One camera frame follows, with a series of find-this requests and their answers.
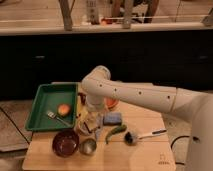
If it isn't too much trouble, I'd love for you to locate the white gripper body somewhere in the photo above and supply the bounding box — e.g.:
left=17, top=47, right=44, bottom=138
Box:
left=85, top=95, right=105, bottom=123

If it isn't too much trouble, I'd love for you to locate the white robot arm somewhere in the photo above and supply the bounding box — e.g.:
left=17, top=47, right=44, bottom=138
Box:
left=81, top=65, right=213, bottom=171

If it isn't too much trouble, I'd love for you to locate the small metal cup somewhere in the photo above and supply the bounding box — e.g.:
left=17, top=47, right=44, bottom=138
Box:
left=79, top=138, right=97, bottom=155

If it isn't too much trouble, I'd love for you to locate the blue sponge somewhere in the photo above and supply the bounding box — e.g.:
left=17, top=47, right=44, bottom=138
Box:
left=103, top=113, right=122, bottom=125

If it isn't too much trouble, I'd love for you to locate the orange bowl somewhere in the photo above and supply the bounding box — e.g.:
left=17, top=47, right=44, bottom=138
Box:
left=105, top=98, right=119, bottom=110

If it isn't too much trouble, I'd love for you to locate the orange fruit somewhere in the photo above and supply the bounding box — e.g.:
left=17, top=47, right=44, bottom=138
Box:
left=57, top=104, right=71, bottom=116

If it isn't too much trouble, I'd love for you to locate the green chili pepper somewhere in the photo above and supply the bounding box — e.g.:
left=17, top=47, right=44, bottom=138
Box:
left=105, top=124, right=127, bottom=144

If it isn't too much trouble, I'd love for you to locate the dark red bowl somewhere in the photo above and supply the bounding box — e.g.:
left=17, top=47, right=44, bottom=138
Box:
left=52, top=130, right=79, bottom=157

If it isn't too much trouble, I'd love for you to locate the black dish brush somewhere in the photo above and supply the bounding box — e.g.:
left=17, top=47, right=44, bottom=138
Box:
left=124, top=129, right=167, bottom=145

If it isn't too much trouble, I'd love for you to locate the green plastic tray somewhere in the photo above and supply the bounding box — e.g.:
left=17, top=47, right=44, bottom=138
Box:
left=25, top=83, right=78, bottom=132

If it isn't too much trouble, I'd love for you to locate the black cable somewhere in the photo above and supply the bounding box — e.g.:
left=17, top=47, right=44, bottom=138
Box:
left=170, top=134, right=190, bottom=166

